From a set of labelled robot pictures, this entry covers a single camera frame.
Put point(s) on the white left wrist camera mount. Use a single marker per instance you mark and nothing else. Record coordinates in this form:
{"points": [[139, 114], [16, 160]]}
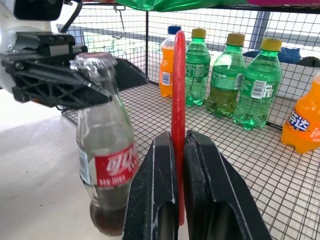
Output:
{"points": [[25, 25]]}

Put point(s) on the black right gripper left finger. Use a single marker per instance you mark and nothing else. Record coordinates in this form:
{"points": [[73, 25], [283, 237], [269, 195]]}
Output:
{"points": [[150, 190]]}

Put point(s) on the green bottle with yellowish liquid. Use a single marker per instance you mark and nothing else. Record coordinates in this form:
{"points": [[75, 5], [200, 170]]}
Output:
{"points": [[225, 85]]}

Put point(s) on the black angled shelf plate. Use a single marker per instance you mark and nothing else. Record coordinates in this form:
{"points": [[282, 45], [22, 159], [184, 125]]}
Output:
{"points": [[127, 75]]}

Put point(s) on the large green soda bottle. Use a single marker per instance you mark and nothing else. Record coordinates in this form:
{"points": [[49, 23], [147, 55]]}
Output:
{"points": [[260, 95]]}

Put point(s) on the orange soda bottle blue cap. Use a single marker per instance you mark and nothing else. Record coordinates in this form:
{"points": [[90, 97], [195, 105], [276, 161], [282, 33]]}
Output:
{"points": [[166, 75]]}

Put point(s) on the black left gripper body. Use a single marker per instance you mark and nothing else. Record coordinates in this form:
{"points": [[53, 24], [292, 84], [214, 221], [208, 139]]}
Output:
{"points": [[47, 45]]}

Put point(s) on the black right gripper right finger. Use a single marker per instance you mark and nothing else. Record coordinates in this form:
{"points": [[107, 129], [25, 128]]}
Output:
{"points": [[215, 195]]}

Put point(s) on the red bottle opener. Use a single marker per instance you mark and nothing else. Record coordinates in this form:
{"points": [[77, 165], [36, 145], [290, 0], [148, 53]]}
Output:
{"points": [[179, 82]]}

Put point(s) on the green plastic bag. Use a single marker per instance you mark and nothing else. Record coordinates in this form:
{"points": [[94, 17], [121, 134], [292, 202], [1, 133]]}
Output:
{"points": [[180, 4]]}

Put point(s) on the orange soda bottle blue logo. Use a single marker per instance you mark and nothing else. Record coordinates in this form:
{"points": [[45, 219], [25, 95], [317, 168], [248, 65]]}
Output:
{"points": [[303, 120]]}

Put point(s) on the small green soda bottle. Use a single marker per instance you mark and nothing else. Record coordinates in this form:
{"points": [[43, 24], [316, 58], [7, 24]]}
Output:
{"points": [[197, 70]]}

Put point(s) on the magenta package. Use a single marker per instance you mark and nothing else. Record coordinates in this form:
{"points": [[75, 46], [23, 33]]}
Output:
{"points": [[282, 1]]}

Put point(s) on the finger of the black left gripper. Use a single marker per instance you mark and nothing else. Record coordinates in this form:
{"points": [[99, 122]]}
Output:
{"points": [[80, 49], [52, 85]]}

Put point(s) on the dark green object behind rack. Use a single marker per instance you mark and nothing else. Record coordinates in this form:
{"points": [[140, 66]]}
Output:
{"points": [[310, 62]]}

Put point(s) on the blue object behind rack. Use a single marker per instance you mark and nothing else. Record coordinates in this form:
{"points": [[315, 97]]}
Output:
{"points": [[290, 55]]}

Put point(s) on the glass cola bottle red label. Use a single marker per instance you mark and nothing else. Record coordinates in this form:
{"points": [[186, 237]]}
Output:
{"points": [[105, 140]]}

